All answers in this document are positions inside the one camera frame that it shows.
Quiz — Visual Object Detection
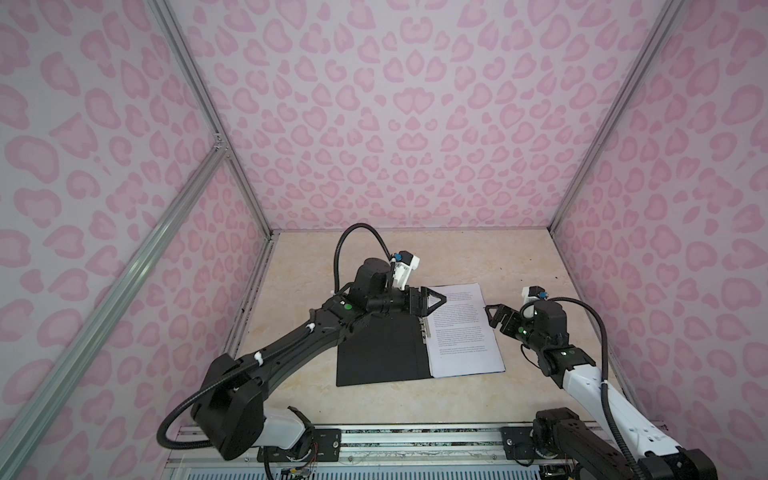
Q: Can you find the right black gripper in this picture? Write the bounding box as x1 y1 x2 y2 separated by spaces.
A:
483 303 548 354

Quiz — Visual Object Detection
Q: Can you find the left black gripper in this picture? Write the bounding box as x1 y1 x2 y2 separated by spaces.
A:
368 283 446 317

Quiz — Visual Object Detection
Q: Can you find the paper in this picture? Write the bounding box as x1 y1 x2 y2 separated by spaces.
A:
426 283 505 378

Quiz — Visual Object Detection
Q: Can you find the black file folder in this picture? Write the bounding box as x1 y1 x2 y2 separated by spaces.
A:
336 287 431 387

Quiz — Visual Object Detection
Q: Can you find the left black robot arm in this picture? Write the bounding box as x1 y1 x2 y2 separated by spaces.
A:
190 258 447 460

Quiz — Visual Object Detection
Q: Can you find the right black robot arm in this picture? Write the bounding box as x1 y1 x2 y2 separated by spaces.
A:
484 296 718 479

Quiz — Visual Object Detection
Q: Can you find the metal folder clip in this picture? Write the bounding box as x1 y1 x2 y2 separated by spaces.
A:
420 318 431 345

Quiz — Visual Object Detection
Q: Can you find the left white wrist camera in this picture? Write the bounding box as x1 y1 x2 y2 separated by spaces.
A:
390 250 420 290

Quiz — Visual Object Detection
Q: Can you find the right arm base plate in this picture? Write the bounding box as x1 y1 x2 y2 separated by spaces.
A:
500 427 559 466

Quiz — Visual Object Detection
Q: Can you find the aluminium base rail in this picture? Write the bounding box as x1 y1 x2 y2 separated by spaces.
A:
161 422 691 480

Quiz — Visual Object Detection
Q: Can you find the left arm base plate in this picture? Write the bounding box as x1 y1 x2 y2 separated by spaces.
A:
267 428 342 463

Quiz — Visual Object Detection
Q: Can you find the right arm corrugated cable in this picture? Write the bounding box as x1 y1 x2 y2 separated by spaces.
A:
518 296 649 480

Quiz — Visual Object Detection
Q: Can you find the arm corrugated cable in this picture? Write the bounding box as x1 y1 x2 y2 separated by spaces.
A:
157 223 394 451
518 296 649 480

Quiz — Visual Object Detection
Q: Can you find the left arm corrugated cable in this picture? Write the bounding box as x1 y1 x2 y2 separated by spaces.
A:
157 223 394 451

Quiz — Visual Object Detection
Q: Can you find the right corner aluminium post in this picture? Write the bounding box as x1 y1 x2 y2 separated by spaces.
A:
547 0 687 236

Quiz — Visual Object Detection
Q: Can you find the corner aluminium post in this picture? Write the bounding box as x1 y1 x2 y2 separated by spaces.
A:
547 0 687 236
146 0 273 239

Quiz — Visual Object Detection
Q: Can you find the left corner aluminium post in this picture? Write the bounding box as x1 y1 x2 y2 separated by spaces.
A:
146 0 273 239

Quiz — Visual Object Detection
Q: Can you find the diagonal aluminium frame bar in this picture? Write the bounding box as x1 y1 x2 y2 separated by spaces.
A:
1 144 228 479

